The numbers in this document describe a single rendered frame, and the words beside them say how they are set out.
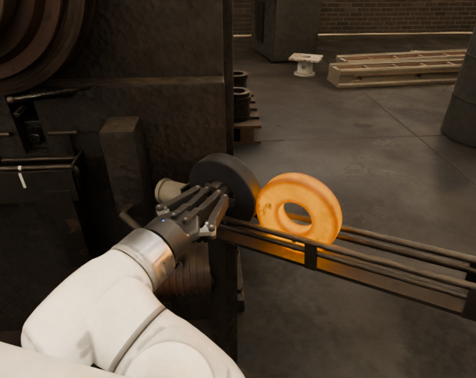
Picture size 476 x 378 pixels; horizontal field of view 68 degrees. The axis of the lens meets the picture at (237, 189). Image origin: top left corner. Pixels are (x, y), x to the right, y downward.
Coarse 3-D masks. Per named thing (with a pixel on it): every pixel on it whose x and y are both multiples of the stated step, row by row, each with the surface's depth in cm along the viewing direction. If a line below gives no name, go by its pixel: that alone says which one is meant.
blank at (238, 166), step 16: (208, 160) 66; (224, 160) 65; (240, 160) 66; (192, 176) 71; (208, 176) 69; (224, 176) 66; (240, 176) 64; (240, 192) 66; (256, 192) 66; (240, 208) 69
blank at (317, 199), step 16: (288, 176) 61; (304, 176) 60; (272, 192) 62; (288, 192) 61; (304, 192) 59; (320, 192) 58; (256, 208) 66; (272, 208) 64; (320, 208) 59; (336, 208) 59; (272, 224) 66; (288, 224) 66; (320, 224) 60; (336, 224) 59; (288, 240) 66; (320, 240) 62
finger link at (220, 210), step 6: (222, 198) 64; (228, 198) 65; (222, 204) 62; (216, 210) 61; (222, 210) 62; (210, 216) 60; (216, 216) 60; (222, 216) 63; (210, 222) 58; (216, 222) 60; (210, 228) 57; (216, 228) 60
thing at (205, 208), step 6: (216, 192) 65; (210, 198) 64; (216, 198) 64; (204, 204) 63; (210, 204) 63; (216, 204) 65; (192, 210) 60; (198, 210) 60; (204, 210) 62; (210, 210) 64; (186, 216) 59; (192, 216) 59; (204, 216) 62; (186, 222) 58
